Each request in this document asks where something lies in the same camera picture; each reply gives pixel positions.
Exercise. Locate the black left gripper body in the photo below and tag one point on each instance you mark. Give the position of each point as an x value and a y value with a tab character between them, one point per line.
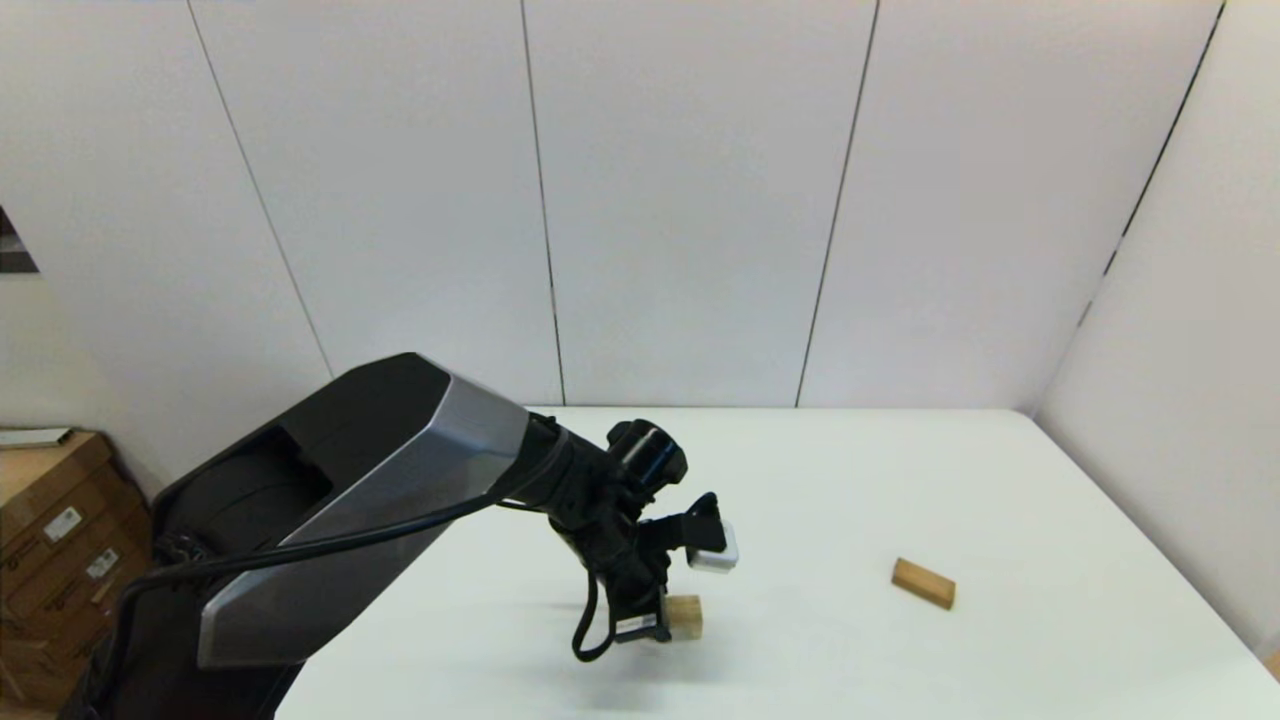
632	600

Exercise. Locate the rectangular wooden block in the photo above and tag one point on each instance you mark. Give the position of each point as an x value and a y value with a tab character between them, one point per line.
923	584

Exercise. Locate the flat white board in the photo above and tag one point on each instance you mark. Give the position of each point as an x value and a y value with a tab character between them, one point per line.
30	437

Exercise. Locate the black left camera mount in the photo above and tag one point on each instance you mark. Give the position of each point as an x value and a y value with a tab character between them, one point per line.
690	525

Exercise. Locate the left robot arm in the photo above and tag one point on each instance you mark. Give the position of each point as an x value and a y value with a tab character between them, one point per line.
400	450

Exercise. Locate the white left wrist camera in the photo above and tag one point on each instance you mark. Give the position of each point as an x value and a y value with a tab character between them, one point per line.
715	555

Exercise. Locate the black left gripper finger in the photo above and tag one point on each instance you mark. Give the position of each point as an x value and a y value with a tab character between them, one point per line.
642	637

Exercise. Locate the brown cardboard box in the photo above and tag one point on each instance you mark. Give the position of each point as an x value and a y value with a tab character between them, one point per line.
60	570
50	490
50	650

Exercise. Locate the arched wooden block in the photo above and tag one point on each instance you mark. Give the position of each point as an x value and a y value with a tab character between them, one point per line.
685	617

